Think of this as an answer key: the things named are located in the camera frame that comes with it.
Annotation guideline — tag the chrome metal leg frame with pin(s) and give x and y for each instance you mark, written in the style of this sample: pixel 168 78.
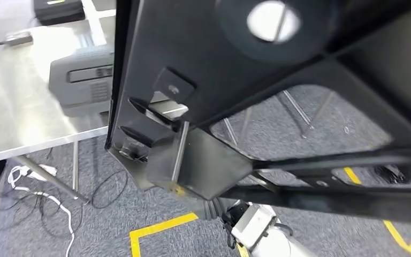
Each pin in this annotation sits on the chrome metal leg frame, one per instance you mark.
pixel 297 110

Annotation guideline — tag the grey power adapter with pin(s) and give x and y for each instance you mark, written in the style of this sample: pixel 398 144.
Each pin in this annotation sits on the grey power adapter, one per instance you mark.
pixel 17 38

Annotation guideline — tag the black plastic car part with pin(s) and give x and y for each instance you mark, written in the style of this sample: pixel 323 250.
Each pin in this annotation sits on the black plastic car part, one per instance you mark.
pixel 209 53

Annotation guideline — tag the dark grey plastic panel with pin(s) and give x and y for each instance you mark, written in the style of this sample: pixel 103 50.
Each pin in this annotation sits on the dark grey plastic panel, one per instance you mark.
pixel 81 92

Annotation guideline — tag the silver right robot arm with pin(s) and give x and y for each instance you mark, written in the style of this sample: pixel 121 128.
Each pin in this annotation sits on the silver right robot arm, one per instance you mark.
pixel 280 244

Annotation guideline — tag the stainless steel workbench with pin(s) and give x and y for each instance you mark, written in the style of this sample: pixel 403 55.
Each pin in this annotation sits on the stainless steel workbench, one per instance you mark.
pixel 21 117

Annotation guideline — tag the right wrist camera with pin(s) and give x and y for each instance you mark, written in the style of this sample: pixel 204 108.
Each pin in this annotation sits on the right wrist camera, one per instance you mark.
pixel 251 227

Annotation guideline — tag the black equipment box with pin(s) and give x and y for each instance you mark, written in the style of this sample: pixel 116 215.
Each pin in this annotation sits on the black equipment box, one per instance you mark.
pixel 58 12

